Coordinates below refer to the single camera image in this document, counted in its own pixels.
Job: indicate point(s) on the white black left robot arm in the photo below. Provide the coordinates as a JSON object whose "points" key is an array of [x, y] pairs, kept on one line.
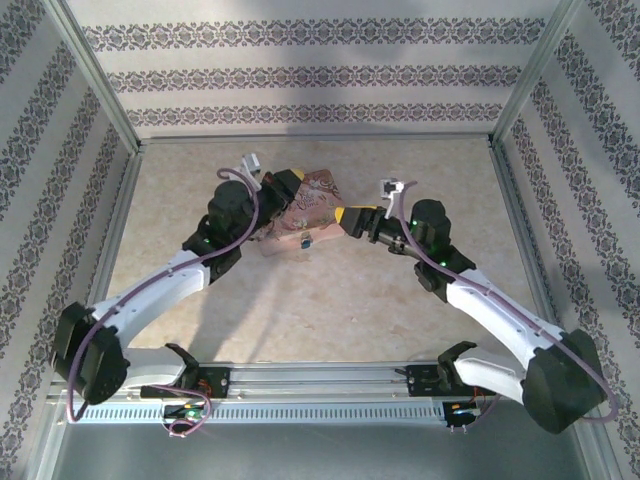
{"points": [[150, 295]]}

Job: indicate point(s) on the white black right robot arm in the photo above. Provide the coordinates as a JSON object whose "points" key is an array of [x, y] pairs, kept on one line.
{"points": [[495, 310]]}

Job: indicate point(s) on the green-lit circuit board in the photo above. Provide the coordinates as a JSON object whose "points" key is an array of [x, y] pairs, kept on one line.
{"points": [[187, 413], [462, 412]]}

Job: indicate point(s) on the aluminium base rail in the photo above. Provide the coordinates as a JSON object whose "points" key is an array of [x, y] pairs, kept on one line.
{"points": [[320, 377]]}

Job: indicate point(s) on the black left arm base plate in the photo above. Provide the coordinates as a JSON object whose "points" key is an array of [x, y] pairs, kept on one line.
{"points": [[215, 381]]}

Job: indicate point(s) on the aluminium table edge rail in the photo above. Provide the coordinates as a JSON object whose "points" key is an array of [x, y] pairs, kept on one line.
{"points": [[522, 225], [117, 225], [315, 139]]}

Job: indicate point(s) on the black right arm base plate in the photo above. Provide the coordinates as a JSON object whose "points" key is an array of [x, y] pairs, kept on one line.
{"points": [[420, 380]]}

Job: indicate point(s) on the aluminium frame post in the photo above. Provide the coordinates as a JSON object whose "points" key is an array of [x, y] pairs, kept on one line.
{"points": [[95, 75], [535, 75]]}

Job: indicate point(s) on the grey metal shelf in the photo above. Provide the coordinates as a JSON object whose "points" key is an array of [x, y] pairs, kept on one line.
{"points": [[320, 450]]}

